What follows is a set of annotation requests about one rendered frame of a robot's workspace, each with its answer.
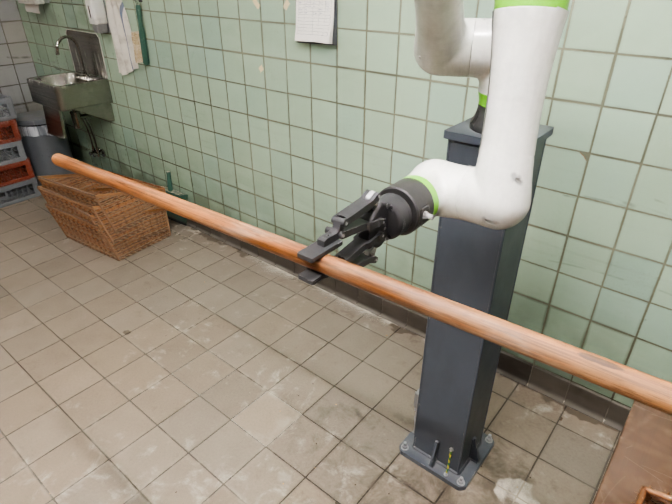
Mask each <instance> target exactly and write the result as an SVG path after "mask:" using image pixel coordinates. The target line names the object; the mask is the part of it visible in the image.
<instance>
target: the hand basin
mask: <svg viewBox="0 0 672 504"><path fill-rule="evenodd" d="M65 33H66V35H64V36H61V37H60V38H59V39H58V40H57V42H56V45H55V49H56V52H55V53H56V55H60V53H59V44H60V42H61V41H62V40H63V39H65V38H67V41H68V45H69V49H70V53H71V57H72V61H73V65H74V69H75V71H71V72H64V73H57V74H50V75H43V76H37V77H30V78H27V83H28V87H29V90H30V93H31V97H32V100H33V101H34V102H35V103H38V104H41V105H43V109H44V114H45V119H46V124H47V129H48V132H47V133H48V134H51V135H53V136H56V137H58V138H60V139H66V133H65V128H64V123H63V118H62V113H61V111H70V110H72V111H70V114H71V118H72V121H73V125H74V128H75V129H80V128H83V123H82V121H83V122H84V124H85V127H86V129H87V132H88V134H89V137H90V141H91V145H92V146H91V147H92V151H90V152H89V155H90V156H91V155H93V157H101V156H100V155H102V156H103V157H105V156H106V153H105V151H104V150H103V149H100V148H99V147H97V143H96V140H95V136H94V134H93V131H92V128H91V126H90V124H89V122H88V120H87V119H86V118H88V117H93V116H95V117H99V118H102V119H105V120H108V121H115V119H114V114H113V110H112V105H111V102H113V99H112V94H111V90H110V85H109V81H108V75H107V70H106V66H105V61H104V56H103V52H102V47H101V43H100V38H99V37H98V35H97V34H96V33H91V32H84V31H78V30H71V29H66V32H65ZM78 71H79V72H78ZM90 74H91V75H90ZM94 75H95V76H94ZM98 76H99V77H98ZM102 77H103V78H102ZM81 112H83V113H85V114H82V113H81ZM84 119H85V120H86V122H87V124H88V126H89V128H90V131H91V133H92V136H93V139H94V143H95V147H96V148H95V147H94V145H93V142H92V138H91V135H90V132H89V129H88V127H87V124H86V122H85V120H84ZM95 149H96V150H95Z"/></svg>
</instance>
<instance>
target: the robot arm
mask: <svg viewBox="0 0 672 504"><path fill-rule="evenodd" d="M569 3H570V0H494V11H492V18H464V0H414V5H415V17H416V28H415V40H414V56H415V59H416V62H417V64H418V65H419V66H420V68H421V69H422V70H424V71H425V72H427V73H428V74H431V75H435V76H452V77H471V78H477V79H478V81H479V88H478V96H479V102H478V107H477V110H476V112H475V114H474V116H473V118H472V119H471V120H470V125H469V127H470V129H471V130H473V131H474V132H477V133H480V134H482V135H481V140H480V146H479V149H480V150H479V155H478V160H477V164H476V166H475V167H470V166H465V165H460V164H456V163H452V162H448V161H445V160H441V159H431V160H427V161H424V162H422V163H420V164H419V165H418V166H416V167H415V168H414V169H413V171H412V172H411V173H410V174H409V175H408V176H406V177H405V178H403V179H401V180H399V181H397V182H395V183H394V184H392V185H390V186H388V187H386V188H385V189H383V190H382V191H381V192H380V193H378V192H375V191H372V190H368V189H367V190H366V191H365V192H364V193H363V195H362V196H361V197H360V198H359V199H357V200H356V201H354V202H353V203H351V204H350V205H348V206H347V207H345V208H344V209H343V210H341V211H340V212H338V213H337V214H335V215H334V216H333V217H332V218H331V222H332V223H333V226H332V227H328V226H327V227H326V228H325V234H323V235H321V236H320V237H319V238H318V239H317V241H316V242H314V243H312V244H311V245H309V246H307V247H305V248H304V249H302V250H300V251H298V252H297V257H298V258H301V259H303V260H305V261H308V262H310V263H314V262H316V261H317V260H319V259H320V258H322V257H324V256H325V255H327V254H329V253H330V252H332V251H334V250H335V249H337V248H338V247H340V246H342V244H343V241H342V240H339V239H345V238H347V237H350V236H352V235H355V234H356V235H355V236H354V237H353V240H352V241H351V242H350V243H349V244H348V245H347V246H345V247H344V248H343V249H342V250H341V251H339V252H338V253H337V254H336V255H335V257H338V258H340V259H343V260H346V261H348V262H351V263H354V264H356V265H359V266H362V267H364V266H366V265H368V264H370V263H376V262H377V260H378V257H377V256H375V252H376V249H377V248H379V247H380V246H381V245H382V244H383V242H384V241H387V240H391V239H394V238H396V237H398V236H399V235H408V234H410V233H412V232H413V231H415V230H416V229H418V228H419V227H420V226H422V225H423V224H425V223H426V222H428V221H429V220H433V219H434V217H436V216H439V217H447V218H453V219H459V220H463V221H467V222H471V223H474V224H477V225H481V226H484V227H487V228H490V229H495V230H503V229H508V228H511V227H513V226H515V225H517V224H518V223H519V222H521V221H522V220H523V219H524V217H525V216H526V215H527V213H528V211H529V209H530V205H531V194H532V178H533V167H534V157H535V156H534V155H535V151H536V144H537V137H538V131H539V125H540V120H541V114H542V109H543V104H544V100H545V95H546V91H547V86H548V82H549V78H550V74H551V70H552V67H553V63H554V59H555V56H556V52H557V49H558V46H559V42H560V39H561V36H562V33H563V30H564V26H565V23H566V21H567V18H568V15H569V11H568V7H569ZM344 218H345V219H344ZM366 249H367V250H366ZM328 277H329V276H327V275H325V274H322V273H320V272H317V271H315V270H312V269H310V268H307V269H306V270H304V271H303V272H301V273H300V274H298V279H299V280H302V281H304V282H306V283H308V284H310V285H312V286H313V285H315V284H316V283H318V282H319V281H321V280H322V279H324V278H328Z"/></svg>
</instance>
